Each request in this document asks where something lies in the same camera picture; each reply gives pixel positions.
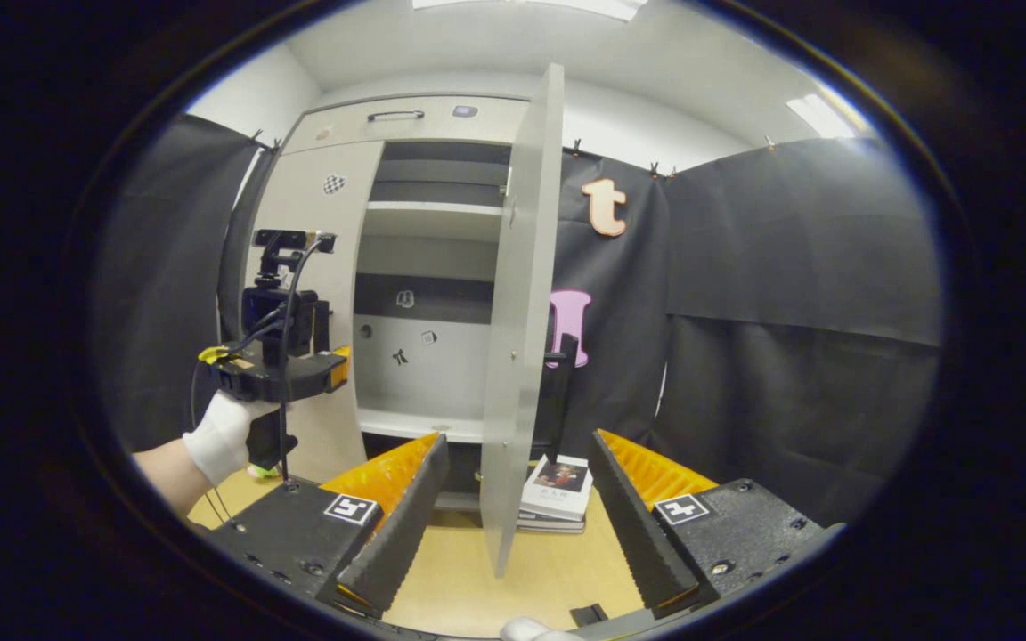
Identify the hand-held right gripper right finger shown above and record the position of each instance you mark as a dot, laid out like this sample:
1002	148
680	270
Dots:
638	534

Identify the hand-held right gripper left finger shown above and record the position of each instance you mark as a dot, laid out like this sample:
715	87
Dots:
397	534

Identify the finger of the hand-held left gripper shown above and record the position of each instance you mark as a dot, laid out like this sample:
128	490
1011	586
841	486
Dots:
340	367

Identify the beige cabinet door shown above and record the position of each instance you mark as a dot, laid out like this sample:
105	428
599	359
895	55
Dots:
348	267
522	312

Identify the beige double-door shoe cabinet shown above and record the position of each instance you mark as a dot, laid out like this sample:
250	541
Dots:
406	133

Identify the thin grey book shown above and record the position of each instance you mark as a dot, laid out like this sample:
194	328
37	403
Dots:
549	525

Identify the white book with portrait cover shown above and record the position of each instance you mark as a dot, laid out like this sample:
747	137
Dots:
557	485

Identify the black backdrop cloth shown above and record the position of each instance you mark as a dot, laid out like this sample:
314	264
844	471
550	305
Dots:
789	267

